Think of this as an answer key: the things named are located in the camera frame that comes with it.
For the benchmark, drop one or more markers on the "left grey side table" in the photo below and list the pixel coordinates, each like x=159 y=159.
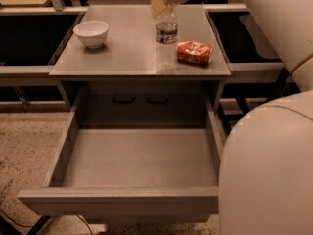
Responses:
x=31 y=42

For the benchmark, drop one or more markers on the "left black drawer handle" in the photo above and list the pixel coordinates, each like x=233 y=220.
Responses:
x=123 y=98

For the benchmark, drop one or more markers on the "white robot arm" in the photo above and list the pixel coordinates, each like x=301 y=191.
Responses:
x=266 y=170

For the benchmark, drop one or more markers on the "white ceramic bowl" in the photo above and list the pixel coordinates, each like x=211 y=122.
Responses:
x=92 y=34

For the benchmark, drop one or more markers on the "black folding table stand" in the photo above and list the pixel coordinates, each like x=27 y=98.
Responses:
x=240 y=98

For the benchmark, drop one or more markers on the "grey open bottom drawer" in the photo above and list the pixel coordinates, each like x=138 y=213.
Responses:
x=131 y=175

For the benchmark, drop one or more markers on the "clear plastic water bottle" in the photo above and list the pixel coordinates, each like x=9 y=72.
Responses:
x=166 y=39

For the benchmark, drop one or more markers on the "black drawer handle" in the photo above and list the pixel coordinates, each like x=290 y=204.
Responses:
x=123 y=98
x=157 y=98

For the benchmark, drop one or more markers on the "right black drawer handle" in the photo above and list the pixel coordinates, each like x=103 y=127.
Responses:
x=157 y=98

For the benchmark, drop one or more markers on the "grey cabinet counter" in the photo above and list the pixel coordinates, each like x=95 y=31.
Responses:
x=126 y=64

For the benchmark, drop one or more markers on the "orange snack bag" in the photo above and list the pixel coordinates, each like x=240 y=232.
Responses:
x=193 y=52

